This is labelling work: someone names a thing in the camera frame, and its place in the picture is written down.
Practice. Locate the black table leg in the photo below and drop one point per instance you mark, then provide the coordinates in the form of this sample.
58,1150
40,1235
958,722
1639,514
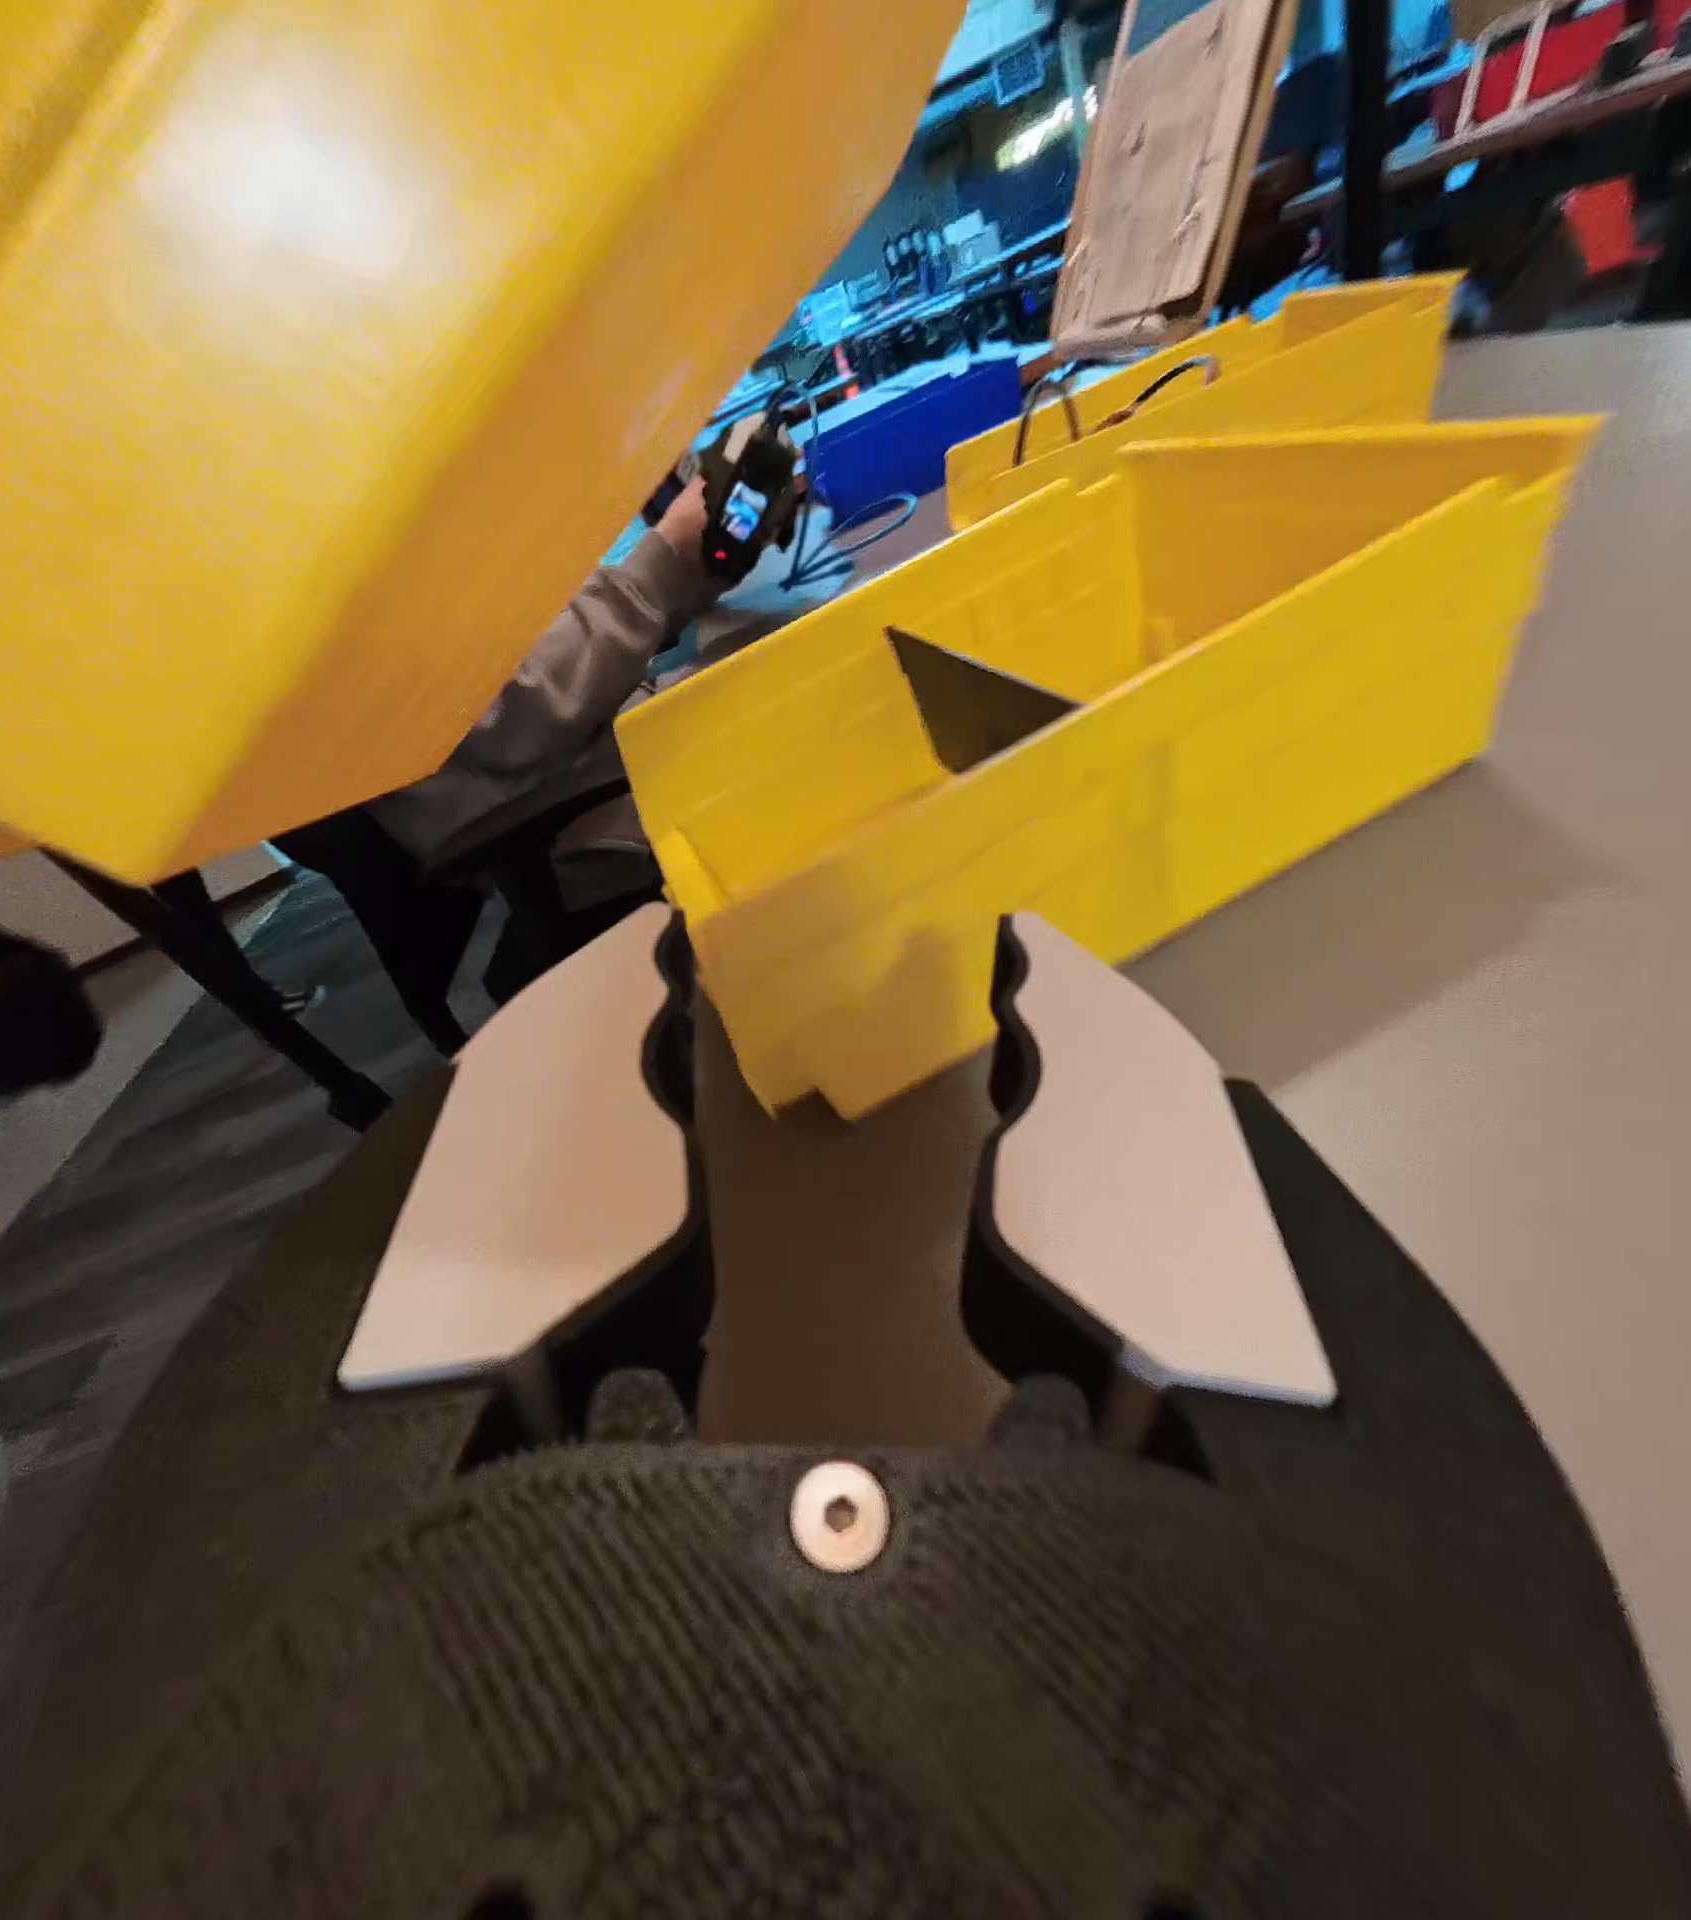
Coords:
244,990

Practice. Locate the large yellow plastic bin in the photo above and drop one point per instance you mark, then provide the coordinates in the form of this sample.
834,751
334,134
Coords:
260,375

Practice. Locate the blue storage box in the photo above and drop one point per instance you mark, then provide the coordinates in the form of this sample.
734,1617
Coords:
920,429

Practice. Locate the red storage box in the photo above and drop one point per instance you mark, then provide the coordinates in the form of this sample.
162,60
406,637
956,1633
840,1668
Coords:
1549,68

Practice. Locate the black upright pole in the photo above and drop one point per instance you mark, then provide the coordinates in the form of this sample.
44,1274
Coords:
1367,134

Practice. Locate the wooden shelf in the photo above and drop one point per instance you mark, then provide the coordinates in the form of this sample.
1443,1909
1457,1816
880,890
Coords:
1595,113

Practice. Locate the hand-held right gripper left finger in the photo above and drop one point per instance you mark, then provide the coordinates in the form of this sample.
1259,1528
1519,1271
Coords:
530,1185

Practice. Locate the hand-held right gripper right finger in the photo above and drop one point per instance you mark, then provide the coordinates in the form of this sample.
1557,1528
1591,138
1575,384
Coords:
1145,1200

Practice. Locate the brown cardboard sheet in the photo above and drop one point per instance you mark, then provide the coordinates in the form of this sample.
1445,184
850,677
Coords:
1159,181

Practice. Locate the another person's forearm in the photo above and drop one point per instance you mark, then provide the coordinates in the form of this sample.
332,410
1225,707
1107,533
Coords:
576,674

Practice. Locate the grey desk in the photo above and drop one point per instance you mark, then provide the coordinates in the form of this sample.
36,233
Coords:
1609,1050

